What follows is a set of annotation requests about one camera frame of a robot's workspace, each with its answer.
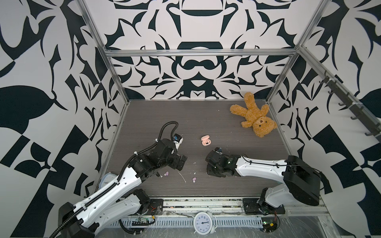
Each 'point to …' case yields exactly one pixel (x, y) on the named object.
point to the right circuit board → (269, 224)
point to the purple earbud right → (194, 179)
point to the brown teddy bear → (262, 125)
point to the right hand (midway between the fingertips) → (206, 171)
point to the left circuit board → (143, 221)
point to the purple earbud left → (166, 174)
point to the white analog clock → (205, 223)
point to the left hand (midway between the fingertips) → (179, 151)
